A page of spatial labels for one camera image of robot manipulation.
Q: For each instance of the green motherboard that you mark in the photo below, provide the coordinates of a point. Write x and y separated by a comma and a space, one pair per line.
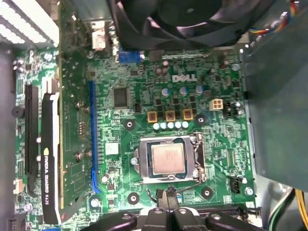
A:
115, 120

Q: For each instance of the black PC case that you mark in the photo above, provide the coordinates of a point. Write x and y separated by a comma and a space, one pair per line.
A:
4, 132

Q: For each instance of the black RAM slot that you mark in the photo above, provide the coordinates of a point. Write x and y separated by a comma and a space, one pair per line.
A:
226, 211

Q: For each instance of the black square chip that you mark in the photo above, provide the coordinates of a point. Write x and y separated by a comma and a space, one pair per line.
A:
120, 97

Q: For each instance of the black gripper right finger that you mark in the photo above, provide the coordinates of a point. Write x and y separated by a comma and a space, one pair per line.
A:
185, 221

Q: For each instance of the grey power supply unit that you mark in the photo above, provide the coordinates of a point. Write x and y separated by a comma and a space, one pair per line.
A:
276, 108

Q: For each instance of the black graphics card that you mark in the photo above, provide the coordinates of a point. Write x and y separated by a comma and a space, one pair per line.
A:
50, 168

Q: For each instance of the blue expansion slot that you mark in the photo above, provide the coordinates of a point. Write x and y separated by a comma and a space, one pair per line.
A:
93, 134

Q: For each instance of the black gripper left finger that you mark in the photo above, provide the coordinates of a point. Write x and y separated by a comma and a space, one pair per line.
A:
154, 221

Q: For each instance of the black expansion slot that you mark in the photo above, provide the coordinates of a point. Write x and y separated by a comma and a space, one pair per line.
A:
31, 139

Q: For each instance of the white four-pin board socket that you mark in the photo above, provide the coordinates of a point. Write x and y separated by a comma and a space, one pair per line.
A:
216, 105

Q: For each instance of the blue VGA port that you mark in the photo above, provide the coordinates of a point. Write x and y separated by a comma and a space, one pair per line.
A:
128, 57

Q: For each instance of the black case fan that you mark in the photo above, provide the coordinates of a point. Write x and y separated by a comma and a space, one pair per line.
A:
192, 19

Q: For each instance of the silver CPU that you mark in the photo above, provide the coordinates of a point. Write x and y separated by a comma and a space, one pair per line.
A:
168, 158

